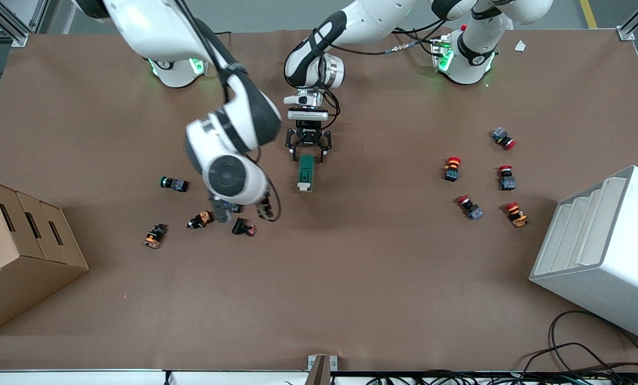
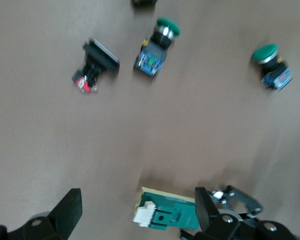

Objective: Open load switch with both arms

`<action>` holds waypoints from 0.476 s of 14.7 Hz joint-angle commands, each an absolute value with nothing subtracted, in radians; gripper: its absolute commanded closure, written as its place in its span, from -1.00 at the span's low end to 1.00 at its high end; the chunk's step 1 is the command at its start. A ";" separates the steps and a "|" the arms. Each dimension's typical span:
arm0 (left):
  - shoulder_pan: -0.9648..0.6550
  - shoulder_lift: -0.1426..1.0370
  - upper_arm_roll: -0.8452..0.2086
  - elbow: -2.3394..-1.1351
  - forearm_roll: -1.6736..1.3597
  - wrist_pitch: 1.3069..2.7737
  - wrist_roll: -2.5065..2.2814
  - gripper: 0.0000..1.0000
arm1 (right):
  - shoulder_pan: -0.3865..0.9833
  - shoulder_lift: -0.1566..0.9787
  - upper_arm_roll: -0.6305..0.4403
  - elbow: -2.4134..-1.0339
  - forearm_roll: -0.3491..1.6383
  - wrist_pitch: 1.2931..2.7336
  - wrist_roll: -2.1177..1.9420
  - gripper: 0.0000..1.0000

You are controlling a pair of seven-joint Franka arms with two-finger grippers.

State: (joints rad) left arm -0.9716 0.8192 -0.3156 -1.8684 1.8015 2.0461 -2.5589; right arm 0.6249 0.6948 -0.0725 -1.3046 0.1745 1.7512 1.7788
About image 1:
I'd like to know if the green load switch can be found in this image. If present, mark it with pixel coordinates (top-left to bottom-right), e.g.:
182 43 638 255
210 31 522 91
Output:
296 154 316 193

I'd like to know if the square black white-faced button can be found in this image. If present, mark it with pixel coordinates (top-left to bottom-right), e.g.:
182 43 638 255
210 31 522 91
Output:
231 217 257 237

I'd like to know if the red button orange body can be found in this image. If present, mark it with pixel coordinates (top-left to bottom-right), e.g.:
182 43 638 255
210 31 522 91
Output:
505 202 529 228

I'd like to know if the brown cardboard box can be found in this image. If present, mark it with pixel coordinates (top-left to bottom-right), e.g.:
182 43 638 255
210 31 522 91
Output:
0 179 90 336

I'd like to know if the white stepped storage bin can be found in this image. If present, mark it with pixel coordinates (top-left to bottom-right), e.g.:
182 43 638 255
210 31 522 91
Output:
529 165 638 344

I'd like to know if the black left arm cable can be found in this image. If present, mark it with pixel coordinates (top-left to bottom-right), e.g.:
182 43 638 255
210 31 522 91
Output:
311 19 458 129

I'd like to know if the metal table edge bracket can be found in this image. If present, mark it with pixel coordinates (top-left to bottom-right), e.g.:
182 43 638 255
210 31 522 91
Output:
307 355 338 385

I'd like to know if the white table edge rail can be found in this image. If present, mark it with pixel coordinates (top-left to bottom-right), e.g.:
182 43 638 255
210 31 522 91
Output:
0 369 320 385

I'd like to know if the black cable bundle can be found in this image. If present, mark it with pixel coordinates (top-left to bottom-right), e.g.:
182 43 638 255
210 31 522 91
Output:
367 370 638 385

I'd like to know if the black looped cable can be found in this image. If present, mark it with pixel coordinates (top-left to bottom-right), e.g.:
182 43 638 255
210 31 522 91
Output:
550 310 638 375

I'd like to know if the thin black floor cable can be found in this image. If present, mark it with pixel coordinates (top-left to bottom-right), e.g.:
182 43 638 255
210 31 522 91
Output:
519 342 638 375

